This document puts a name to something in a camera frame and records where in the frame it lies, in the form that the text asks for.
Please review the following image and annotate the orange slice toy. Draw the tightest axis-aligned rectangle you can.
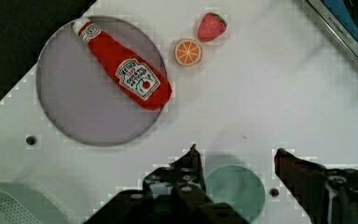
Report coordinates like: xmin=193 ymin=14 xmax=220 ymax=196
xmin=173 ymin=38 xmax=203 ymax=66

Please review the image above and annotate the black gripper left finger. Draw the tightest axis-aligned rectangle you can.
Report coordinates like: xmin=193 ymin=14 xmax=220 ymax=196
xmin=84 ymin=145 xmax=250 ymax=224

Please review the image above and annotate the green metal cup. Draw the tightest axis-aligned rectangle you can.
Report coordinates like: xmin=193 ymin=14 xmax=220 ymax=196
xmin=205 ymin=164 xmax=266 ymax=222

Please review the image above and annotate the plush strawberry toy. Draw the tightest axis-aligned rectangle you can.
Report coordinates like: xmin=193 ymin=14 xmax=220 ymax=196
xmin=197 ymin=12 xmax=227 ymax=42

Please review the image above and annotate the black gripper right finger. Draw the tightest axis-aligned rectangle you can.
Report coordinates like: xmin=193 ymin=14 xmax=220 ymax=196
xmin=274 ymin=148 xmax=358 ymax=224

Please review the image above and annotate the toaster oven with blue door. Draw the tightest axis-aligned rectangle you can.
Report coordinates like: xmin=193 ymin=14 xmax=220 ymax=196
xmin=303 ymin=0 xmax=358 ymax=62

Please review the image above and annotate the red plush ketchup bottle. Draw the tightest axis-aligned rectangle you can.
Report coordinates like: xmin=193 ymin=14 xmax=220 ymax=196
xmin=73 ymin=18 xmax=172 ymax=111

